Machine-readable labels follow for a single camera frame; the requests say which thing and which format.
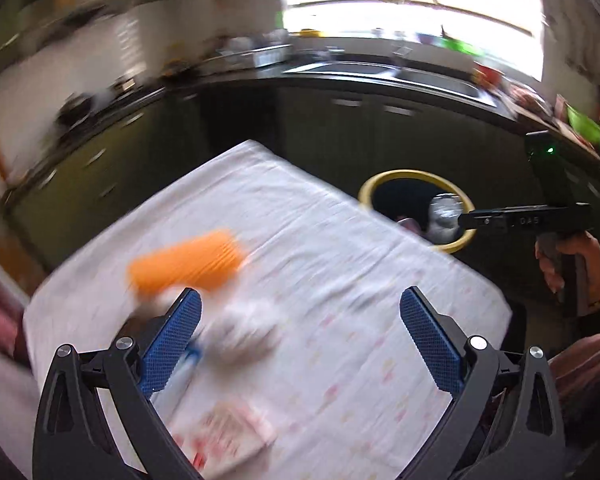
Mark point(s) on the black wok with lid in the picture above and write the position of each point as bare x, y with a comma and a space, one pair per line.
75, 107

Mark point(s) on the white dish rack with dishes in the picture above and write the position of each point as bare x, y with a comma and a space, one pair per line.
265, 54

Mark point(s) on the steel double sink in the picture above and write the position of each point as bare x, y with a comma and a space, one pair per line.
379, 72

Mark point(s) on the blue and white tube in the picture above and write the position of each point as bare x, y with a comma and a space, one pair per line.
182, 375

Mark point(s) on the person's right hand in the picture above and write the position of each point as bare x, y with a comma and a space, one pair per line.
597, 265

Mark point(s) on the clear plastic wrapper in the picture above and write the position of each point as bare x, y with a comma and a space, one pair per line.
245, 322

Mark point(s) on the steel range hood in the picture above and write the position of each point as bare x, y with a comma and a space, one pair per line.
80, 5

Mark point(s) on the person's pink clothing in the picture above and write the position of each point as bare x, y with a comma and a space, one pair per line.
589, 360

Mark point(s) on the clear plastic piece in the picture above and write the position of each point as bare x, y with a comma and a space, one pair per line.
444, 212

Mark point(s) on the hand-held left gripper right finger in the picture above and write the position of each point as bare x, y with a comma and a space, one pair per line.
429, 345

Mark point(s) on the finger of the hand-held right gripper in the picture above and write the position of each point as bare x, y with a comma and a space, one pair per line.
479, 220

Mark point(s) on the green plastic container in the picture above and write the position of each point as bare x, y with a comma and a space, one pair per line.
584, 125

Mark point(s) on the red white small carton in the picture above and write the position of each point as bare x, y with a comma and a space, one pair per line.
225, 430

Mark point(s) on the yellow sponge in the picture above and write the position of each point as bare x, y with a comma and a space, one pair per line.
307, 33

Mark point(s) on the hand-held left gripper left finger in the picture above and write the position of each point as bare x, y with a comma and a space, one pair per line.
172, 340

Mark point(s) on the black bin yellow rim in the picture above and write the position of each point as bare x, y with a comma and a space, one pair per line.
404, 175

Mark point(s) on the green plastic item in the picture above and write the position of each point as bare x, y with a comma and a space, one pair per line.
454, 44

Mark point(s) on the orange ridged packet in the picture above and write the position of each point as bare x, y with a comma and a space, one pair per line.
185, 260

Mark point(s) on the white dotted tablecloth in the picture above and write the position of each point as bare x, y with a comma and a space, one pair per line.
305, 260

